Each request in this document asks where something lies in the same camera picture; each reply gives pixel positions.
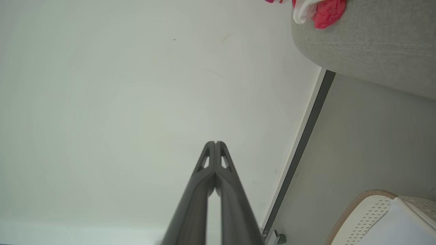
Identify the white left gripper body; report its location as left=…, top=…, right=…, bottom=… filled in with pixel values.
left=366, top=197, right=436, bottom=245

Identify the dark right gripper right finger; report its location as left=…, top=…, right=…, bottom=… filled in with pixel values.
left=215, top=141, right=265, bottom=245

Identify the white cloth garment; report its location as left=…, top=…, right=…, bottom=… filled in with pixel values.
left=292, top=0, right=319, bottom=25

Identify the white and black baseboard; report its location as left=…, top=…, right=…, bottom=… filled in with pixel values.
left=261, top=66, right=336, bottom=245

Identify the grey metal door stop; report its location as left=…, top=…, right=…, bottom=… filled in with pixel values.
left=271, top=230, right=287, bottom=245

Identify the white perforated laundry basket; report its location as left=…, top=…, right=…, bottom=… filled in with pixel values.
left=325, top=190, right=436, bottom=245

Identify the red basketball jersey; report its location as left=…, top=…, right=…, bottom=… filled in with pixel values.
left=265, top=0, right=347, bottom=29

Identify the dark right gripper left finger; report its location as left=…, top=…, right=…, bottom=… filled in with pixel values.
left=162, top=141, right=216, bottom=245

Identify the grey fabric sofa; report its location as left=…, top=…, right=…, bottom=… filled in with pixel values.
left=291, top=0, right=436, bottom=100

